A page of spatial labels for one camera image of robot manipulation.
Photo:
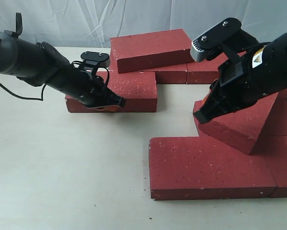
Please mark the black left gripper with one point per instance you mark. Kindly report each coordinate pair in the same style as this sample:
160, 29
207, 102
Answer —
85, 86

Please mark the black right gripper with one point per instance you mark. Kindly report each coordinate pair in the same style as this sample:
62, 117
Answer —
234, 90

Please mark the long red brick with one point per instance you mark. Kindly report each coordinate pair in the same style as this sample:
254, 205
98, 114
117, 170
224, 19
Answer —
138, 88

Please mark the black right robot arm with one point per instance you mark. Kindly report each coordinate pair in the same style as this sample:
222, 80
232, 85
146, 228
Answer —
252, 71

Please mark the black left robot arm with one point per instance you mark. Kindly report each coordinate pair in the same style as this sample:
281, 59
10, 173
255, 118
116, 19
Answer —
41, 64

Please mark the red brick back row middle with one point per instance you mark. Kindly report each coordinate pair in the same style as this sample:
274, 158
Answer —
204, 72

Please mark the red brick row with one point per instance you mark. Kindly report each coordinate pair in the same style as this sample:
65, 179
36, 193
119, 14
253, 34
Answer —
204, 72
176, 74

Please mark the red brick under tilted one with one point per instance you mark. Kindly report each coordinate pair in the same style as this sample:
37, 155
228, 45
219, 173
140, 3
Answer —
276, 123

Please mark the red brick back row left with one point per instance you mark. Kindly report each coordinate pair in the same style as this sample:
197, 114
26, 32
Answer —
176, 74

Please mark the large red brick front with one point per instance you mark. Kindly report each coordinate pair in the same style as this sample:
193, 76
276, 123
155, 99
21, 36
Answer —
199, 168

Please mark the pale blue backdrop cloth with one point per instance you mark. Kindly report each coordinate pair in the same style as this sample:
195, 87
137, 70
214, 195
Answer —
91, 23

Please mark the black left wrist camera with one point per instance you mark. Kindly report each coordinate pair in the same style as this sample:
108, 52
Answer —
92, 61

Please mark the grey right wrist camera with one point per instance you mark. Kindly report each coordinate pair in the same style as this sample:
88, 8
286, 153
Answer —
225, 37

